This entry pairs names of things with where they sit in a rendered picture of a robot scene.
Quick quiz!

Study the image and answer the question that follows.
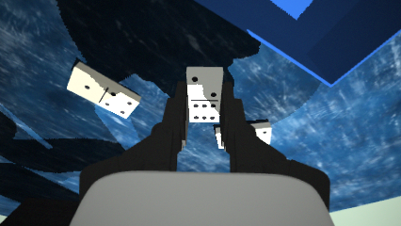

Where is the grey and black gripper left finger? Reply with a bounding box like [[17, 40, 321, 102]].
[[79, 81, 189, 204]]

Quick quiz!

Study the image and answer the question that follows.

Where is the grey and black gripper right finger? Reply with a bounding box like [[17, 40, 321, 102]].
[[219, 82, 330, 211]]

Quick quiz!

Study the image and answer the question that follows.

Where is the blue rack of bins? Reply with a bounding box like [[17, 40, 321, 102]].
[[194, 0, 401, 87]]

